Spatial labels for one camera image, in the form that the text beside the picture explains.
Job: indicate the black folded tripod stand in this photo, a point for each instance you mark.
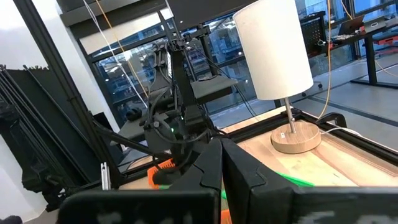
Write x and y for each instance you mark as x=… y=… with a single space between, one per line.
x=28 y=140

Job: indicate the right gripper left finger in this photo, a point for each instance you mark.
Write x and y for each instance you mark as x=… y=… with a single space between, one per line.
x=205 y=174

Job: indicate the black table clamp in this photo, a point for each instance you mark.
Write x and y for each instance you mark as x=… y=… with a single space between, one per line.
x=332 y=115

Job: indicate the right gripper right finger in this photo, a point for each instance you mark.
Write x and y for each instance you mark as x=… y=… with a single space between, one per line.
x=248 y=199

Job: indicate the open laptop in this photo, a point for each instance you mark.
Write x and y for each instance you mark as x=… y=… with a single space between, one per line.
x=351 y=26

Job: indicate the green plastic basket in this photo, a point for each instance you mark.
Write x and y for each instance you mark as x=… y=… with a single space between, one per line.
x=164 y=187
x=295 y=181

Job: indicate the white cylindrical lamp shade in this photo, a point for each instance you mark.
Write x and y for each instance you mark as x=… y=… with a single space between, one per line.
x=273 y=46

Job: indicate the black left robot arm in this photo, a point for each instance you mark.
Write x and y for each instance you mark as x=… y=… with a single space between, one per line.
x=182 y=81

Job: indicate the black office desk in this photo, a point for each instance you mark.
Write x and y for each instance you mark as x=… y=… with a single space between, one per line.
x=370 y=56

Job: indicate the round wooden lamp base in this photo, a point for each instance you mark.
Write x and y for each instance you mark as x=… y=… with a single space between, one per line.
x=295 y=140

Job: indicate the black side desk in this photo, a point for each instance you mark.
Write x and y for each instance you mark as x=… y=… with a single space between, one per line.
x=214 y=88

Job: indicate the orange plastic basket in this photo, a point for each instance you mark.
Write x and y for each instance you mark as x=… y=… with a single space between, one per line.
x=161 y=165
x=226 y=217

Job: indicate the black perforated panel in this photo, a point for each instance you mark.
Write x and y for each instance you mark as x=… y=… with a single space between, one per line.
x=312 y=34

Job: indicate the silver aluminium bracket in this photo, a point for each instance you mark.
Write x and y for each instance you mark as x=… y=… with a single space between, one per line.
x=105 y=175

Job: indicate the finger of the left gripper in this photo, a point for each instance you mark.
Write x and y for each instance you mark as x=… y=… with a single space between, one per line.
x=168 y=178

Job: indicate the silver lamp pole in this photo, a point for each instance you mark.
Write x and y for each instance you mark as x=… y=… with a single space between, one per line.
x=289 y=115

